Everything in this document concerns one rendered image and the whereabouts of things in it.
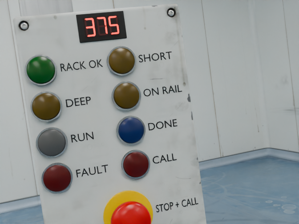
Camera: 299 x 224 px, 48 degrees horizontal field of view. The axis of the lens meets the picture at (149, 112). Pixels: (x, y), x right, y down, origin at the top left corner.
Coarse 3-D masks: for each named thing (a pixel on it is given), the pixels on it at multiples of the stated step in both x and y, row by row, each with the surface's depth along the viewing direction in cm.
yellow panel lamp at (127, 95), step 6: (120, 84) 34; (126, 84) 34; (132, 84) 35; (120, 90) 34; (126, 90) 34; (132, 90) 34; (114, 96) 34; (120, 96) 34; (126, 96) 34; (132, 96) 34; (138, 96) 35; (120, 102) 34; (126, 102) 34; (132, 102) 34; (126, 108) 35
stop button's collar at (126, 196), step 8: (120, 192) 35; (128, 192) 35; (136, 192) 35; (112, 200) 35; (120, 200) 35; (128, 200) 35; (136, 200) 35; (144, 200) 35; (112, 208) 35; (168, 208) 36; (104, 216) 35; (152, 216) 36
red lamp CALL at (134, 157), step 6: (126, 156) 35; (132, 156) 35; (138, 156) 35; (144, 156) 35; (126, 162) 35; (132, 162) 35; (138, 162) 35; (144, 162) 35; (126, 168) 35; (132, 168) 35; (138, 168) 35; (144, 168) 35; (132, 174) 35; (138, 174) 35
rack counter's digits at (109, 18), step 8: (96, 16) 34; (104, 16) 34; (112, 16) 34; (88, 24) 34; (96, 24) 34; (104, 24) 34; (112, 24) 34; (88, 32) 34; (96, 32) 34; (104, 32) 34; (112, 32) 34; (120, 32) 35
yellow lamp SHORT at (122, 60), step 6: (120, 48) 34; (114, 54) 34; (120, 54) 34; (126, 54) 34; (132, 54) 34; (114, 60) 34; (120, 60) 34; (126, 60) 34; (132, 60) 34; (114, 66) 34; (120, 66) 34; (126, 66) 34; (132, 66) 34; (120, 72) 34; (126, 72) 35
